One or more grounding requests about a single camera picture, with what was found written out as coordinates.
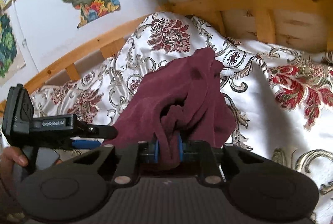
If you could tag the person's left hand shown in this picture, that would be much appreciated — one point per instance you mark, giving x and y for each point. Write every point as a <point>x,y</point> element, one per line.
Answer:
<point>10,157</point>

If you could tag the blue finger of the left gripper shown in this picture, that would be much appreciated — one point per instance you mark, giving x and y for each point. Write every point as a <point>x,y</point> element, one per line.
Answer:
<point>85,144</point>

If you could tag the blond child wall poster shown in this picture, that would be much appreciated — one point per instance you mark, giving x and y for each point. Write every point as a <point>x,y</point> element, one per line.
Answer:
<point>11,57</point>

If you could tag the floral satin bedspread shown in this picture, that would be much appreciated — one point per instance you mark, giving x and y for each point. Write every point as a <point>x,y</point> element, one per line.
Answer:
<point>276,167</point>

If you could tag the maroon knit sweater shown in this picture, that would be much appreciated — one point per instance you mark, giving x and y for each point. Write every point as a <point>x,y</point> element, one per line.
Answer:
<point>183,98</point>

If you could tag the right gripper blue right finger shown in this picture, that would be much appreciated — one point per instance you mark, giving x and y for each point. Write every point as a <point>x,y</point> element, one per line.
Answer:
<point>180,147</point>

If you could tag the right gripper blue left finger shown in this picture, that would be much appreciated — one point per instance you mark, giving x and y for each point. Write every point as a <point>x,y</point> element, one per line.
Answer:
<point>156,152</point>

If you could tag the wooden bed frame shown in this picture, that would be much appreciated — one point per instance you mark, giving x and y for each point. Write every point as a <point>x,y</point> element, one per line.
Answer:
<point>56,50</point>

